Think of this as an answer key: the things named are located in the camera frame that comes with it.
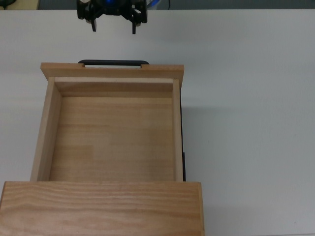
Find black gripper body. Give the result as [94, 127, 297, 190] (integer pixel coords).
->
[97, 0, 128, 15]

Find black metal drawer handle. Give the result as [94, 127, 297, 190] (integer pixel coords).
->
[77, 59, 150, 68]

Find wooden drawer with black handle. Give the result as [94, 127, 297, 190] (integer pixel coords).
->
[30, 59, 188, 183]

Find black metal drawer slide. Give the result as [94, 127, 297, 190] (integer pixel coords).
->
[180, 89, 187, 182]

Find wooden drawer cabinet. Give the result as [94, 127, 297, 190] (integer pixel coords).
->
[0, 181, 205, 236]

